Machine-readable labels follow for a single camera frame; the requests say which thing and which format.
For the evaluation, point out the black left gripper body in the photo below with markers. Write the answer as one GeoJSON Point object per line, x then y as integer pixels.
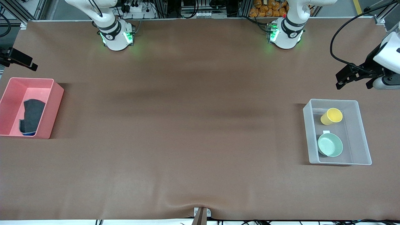
{"type": "Point", "coordinates": [371, 65]}

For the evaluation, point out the yellow cup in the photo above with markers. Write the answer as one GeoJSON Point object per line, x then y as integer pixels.
{"type": "Point", "coordinates": [332, 116]}

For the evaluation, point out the blue cloth with grey hem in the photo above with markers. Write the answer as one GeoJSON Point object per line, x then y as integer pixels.
{"type": "Point", "coordinates": [32, 115]}

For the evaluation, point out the mint green bowl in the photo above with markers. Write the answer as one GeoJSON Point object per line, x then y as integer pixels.
{"type": "Point", "coordinates": [330, 145]}

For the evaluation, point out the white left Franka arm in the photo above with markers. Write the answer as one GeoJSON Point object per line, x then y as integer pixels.
{"type": "Point", "coordinates": [290, 34]}

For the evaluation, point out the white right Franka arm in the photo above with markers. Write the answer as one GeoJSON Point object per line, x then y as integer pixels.
{"type": "Point", "coordinates": [114, 40]}

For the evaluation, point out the pink plastic bin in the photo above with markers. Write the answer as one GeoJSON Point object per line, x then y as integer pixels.
{"type": "Point", "coordinates": [53, 106]}

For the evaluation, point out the clear plastic bin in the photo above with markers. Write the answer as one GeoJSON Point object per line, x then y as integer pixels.
{"type": "Point", "coordinates": [353, 140]}

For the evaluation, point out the pile of orange objects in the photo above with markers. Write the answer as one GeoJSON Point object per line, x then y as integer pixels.
{"type": "Point", "coordinates": [265, 11]}

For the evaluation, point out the white power strip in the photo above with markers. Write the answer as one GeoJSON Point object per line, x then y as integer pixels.
{"type": "Point", "coordinates": [140, 12]}

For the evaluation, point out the brown table mat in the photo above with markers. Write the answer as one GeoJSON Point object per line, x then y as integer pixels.
{"type": "Point", "coordinates": [200, 93]}

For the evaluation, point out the aluminium frame profile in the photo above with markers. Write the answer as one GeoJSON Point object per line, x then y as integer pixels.
{"type": "Point", "coordinates": [379, 19]}
{"type": "Point", "coordinates": [34, 9]}

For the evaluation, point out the metal bracket plate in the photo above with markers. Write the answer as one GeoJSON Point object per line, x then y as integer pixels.
{"type": "Point", "coordinates": [196, 212]}

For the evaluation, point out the brown camera post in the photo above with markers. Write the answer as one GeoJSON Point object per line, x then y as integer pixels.
{"type": "Point", "coordinates": [200, 218]}

